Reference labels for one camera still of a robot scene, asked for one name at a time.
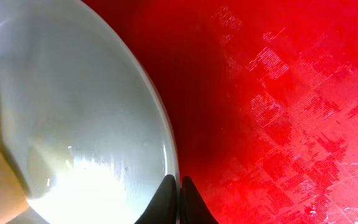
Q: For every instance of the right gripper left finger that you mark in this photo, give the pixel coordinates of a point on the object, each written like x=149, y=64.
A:
x=162, y=208

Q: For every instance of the mint green plate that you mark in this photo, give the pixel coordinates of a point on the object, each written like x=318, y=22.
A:
x=79, y=117

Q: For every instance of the red plastic tray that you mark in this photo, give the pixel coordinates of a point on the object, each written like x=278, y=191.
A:
x=263, y=100

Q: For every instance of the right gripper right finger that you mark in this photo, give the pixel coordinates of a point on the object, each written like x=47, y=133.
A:
x=193, y=209

